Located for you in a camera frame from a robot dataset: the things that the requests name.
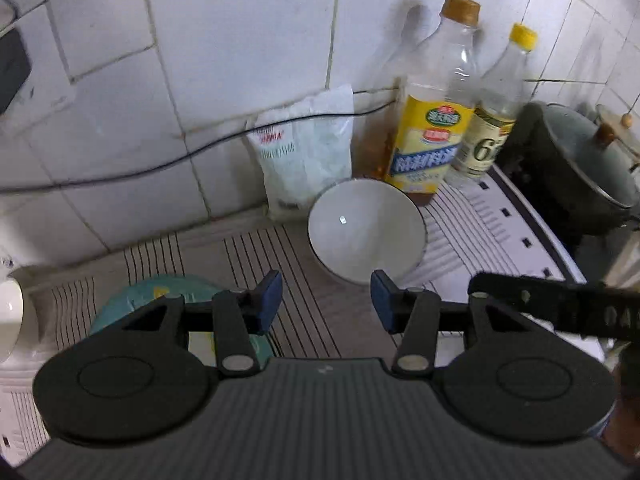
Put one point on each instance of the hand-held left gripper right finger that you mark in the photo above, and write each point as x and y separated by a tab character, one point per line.
384	302

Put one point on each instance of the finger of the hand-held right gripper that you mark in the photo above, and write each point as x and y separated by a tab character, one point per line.
575	305

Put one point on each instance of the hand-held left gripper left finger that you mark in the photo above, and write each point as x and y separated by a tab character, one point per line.
269	305

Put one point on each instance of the white ribbed bowl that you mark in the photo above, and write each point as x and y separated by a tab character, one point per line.
10	320
365	230

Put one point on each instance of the blue fried egg plate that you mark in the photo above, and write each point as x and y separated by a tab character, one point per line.
140	292

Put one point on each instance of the striped patterned tablecloth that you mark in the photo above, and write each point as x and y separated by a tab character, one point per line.
320	320

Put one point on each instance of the black induction cooker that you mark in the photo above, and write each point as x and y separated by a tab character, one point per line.
585	247

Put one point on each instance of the dark pot with glass lid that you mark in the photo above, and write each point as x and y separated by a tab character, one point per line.
575	160

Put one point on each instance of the white plastic salt bag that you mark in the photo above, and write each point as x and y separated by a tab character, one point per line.
305	160

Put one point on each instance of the cooking wine bottle yellow label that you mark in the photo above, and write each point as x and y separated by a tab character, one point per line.
425	152

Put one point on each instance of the clear vinegar bottle yellow cap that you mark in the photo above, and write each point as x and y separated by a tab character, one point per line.
485	142

